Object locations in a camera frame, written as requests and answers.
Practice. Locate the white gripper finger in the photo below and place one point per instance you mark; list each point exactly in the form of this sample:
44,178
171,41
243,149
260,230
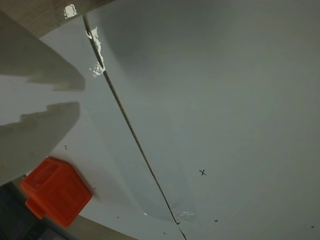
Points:
37,62
37,140

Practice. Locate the orange square block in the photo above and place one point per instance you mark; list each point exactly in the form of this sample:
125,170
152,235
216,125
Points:
57,192

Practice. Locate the small white tape piece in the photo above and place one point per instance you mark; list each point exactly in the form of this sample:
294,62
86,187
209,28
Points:
70,11

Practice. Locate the clear tape strip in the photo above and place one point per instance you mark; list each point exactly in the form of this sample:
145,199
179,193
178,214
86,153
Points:
98,50

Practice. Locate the white paper sheet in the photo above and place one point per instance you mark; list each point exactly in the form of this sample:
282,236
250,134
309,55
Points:
105,155
225,112

